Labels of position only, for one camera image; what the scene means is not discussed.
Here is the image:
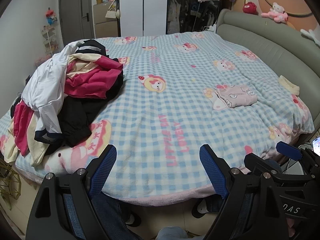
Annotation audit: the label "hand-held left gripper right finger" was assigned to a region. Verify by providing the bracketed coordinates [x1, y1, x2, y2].
[199, 144, 296, 240]

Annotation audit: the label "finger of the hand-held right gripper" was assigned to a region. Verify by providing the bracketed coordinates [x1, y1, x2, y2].
[244, 152, 283, 178]
[276, 141, 317, 167]

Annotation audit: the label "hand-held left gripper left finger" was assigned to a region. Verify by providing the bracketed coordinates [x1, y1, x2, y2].
[26, 144, 118, 240]

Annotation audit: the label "white shirt with navy trim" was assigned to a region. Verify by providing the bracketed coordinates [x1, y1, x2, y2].
[21, 42, 73, 143]

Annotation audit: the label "smartphone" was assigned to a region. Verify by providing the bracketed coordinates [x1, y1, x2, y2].
[311, 137, 320, 156]

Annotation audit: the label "person's blue jeans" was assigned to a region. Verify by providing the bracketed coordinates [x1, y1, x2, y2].
[61, 192, 253, 240]

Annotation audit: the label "black white slipper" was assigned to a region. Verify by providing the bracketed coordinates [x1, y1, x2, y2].
[124, 211, 142, 227]
[192, 199, 213, 218]

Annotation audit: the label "small cream cloth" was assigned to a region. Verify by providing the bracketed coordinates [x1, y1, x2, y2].
[278, 75, 300, 96]

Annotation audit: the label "folded pink printed pajama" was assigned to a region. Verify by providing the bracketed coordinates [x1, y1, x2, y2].
[212, 84, 258, 110]

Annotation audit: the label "blue checked printed blanket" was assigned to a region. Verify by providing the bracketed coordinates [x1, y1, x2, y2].
[0, 31, 315, 203]

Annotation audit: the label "cream garment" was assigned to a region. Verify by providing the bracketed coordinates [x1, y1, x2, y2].
[4, 52, 100, 167]

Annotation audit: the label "black white striped garment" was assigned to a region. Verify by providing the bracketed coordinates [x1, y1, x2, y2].
[72, 39, 110, 58]

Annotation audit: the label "grey padded bed headboard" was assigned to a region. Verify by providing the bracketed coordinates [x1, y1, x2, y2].
[215, 9, 320, 120]

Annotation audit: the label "pink plush toy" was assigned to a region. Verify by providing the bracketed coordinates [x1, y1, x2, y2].
[261, 2, 289, 23]

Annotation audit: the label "white shelf rack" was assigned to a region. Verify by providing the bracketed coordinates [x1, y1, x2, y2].
[41, 25, 60, 56]

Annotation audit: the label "beige cabinet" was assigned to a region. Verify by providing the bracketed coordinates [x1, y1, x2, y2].
[93, 1, 120, 38]

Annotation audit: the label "red plush toy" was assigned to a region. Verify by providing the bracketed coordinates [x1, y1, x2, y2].
[242, 1, 258, 15]

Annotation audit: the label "cream handbag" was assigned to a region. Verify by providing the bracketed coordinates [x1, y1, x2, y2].
[105, 6, 118, 19]

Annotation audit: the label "grey door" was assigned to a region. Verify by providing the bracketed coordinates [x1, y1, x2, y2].
[58, 0, 97, 43]

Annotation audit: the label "dark glass wardrobe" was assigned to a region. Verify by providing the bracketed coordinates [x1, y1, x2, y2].
[166, 0, 225, 34]

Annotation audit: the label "white wardrobe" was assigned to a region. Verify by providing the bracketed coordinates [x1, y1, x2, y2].
[119, 0, 168, 37]

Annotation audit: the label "gold wire basket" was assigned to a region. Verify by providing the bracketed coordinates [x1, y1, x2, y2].
[0, 159, 22, 210]

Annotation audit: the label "red blue wall figure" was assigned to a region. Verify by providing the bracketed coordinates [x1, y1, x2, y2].
[45, 8, 58, 26]

